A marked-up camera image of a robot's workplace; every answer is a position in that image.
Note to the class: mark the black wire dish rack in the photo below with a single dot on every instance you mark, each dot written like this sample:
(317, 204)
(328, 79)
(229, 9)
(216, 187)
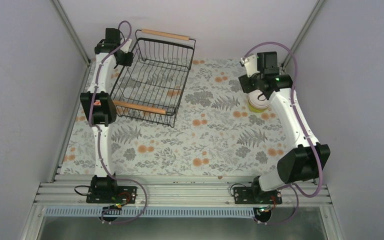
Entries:
(153, 85)

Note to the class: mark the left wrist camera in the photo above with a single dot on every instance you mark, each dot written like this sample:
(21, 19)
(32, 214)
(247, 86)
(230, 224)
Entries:
(125, 45)

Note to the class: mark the perforated cable duct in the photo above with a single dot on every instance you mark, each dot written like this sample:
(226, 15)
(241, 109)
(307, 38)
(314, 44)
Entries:
(155, 212)

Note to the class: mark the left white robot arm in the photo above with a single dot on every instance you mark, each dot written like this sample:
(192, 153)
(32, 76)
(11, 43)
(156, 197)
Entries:
(101, 112)

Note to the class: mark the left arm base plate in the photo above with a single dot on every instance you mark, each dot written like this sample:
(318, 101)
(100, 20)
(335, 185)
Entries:
(122, 195)

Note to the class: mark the floral tablecloth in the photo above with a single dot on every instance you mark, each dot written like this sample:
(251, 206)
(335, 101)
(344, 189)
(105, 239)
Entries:
(214, 134)

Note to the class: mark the yellow-green bowl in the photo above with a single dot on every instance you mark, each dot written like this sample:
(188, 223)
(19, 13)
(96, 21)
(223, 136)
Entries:
(257, 109)

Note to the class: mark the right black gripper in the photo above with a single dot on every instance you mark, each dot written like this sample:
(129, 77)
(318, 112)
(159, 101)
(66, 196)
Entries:
(246, 87)

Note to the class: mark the white ceramic bowl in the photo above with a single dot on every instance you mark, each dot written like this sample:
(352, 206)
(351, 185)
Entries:
(257, 98)

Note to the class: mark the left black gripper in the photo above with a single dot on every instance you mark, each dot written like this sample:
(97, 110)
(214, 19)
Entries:
(128, 61)

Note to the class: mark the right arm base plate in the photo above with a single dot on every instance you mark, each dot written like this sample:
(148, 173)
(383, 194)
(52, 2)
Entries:
(247, 196)

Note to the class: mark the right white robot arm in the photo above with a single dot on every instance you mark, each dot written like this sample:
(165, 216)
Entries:
(307, 157)

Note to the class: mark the aluminium rail frame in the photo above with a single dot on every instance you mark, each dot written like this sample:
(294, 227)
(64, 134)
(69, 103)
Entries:
(174, 191)

